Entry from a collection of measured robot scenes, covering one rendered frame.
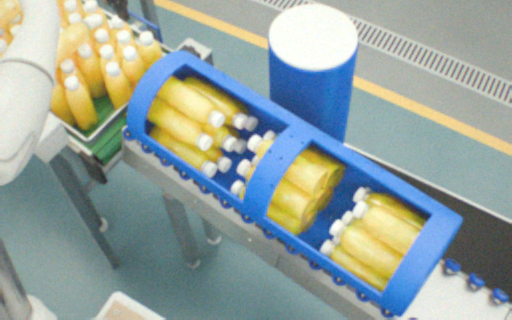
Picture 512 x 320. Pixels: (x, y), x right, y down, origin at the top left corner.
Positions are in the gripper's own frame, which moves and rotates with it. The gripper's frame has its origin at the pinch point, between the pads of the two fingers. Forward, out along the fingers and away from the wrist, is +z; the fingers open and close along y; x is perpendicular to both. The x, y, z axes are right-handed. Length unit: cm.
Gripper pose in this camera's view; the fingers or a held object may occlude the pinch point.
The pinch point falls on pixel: (121, 8)
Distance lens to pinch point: 156.3
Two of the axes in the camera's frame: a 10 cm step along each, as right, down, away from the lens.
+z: 0.3, 5.3, 8.5
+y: -6.1, 6.8, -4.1
